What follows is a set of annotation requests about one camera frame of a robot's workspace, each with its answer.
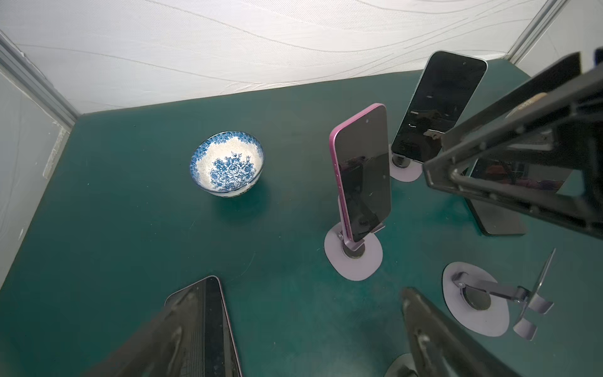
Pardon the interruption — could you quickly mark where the grey phone stand right back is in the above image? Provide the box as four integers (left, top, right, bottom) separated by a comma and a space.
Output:
389, 154, 422, 182

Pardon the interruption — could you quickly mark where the blue white ceramic bowl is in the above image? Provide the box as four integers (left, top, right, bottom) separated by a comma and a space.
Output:
189, 131, 265, 198

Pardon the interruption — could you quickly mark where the grey phone stand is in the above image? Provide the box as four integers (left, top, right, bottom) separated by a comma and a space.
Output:
323, 199, 385, 281
442, 251, 556, 341
384, 353, 418, 377
389, 154, 422, 182

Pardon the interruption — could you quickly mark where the grey phone stand left front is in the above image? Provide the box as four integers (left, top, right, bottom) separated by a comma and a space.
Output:
384, 353, 418, 377

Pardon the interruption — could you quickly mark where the grey phone stand right front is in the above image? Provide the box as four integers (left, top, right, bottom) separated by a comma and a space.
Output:
442, 251, 556, 341

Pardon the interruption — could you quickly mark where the phone on horizontal stand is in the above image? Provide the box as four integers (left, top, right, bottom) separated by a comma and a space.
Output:
469, 159, 572, 193

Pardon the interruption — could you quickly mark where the grey phone stand middle back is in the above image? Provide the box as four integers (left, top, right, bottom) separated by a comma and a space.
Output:
323, 199, 385, 281

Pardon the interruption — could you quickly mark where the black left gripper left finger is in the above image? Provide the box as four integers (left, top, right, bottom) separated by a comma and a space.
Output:
84, 291, 203, 376

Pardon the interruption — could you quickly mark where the black horizontal phone stand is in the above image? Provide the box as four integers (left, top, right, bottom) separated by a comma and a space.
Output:
463, 157, 573, 237

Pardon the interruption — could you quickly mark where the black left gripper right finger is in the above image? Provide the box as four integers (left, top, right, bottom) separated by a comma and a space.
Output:
400, 287, 518, 376

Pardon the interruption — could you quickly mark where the phone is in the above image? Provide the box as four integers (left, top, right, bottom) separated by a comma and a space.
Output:
391, 50, 488, 163
329, 103, 392, 243
469, 159, 572, 193
164, 276, 243, 376

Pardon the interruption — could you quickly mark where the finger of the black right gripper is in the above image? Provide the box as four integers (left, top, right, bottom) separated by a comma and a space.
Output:
422, 51, 602, 238

